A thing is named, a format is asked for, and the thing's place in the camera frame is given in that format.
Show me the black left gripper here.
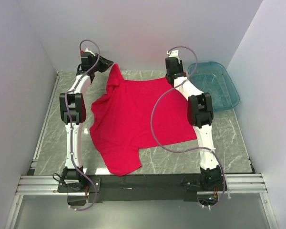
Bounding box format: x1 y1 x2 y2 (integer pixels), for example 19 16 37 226
91 53 114 73

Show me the teal plastic basket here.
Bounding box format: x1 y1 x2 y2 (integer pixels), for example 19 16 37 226
187 62 240 112

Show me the red t shirt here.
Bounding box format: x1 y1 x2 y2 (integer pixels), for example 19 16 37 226
90 64 197 176

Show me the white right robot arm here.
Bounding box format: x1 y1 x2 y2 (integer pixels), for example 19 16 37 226
165 51 226 190

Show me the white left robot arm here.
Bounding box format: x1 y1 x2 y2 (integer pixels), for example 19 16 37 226
59 49 113 192

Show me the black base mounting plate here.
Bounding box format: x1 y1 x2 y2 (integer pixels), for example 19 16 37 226
58 174 227 203

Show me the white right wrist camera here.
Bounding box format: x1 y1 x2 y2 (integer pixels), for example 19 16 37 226
167 50 180 60

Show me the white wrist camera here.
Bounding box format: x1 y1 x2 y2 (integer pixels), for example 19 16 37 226
167 50 180 60
80 48 95 56

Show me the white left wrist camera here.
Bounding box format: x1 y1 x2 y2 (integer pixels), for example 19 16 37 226
80 48 95 56

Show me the aluminium frame rail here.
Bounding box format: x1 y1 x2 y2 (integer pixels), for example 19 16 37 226
15 174 267 195

